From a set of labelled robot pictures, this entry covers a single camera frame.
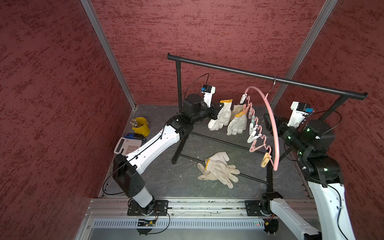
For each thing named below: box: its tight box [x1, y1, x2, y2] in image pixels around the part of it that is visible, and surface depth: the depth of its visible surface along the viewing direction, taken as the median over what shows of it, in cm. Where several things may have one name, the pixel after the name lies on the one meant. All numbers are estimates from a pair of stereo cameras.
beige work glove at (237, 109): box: [229, 104, 244, 122], surface depth 80 cm
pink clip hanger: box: [240, 76, 280, 171], surface depth 51 cm
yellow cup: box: [130, 117, 150, 137], surface depth 97 cm
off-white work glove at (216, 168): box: [197, 151, 240, 189], surface depth 86 cm
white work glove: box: [226, 111, 248, 136], surface depth 79 cm
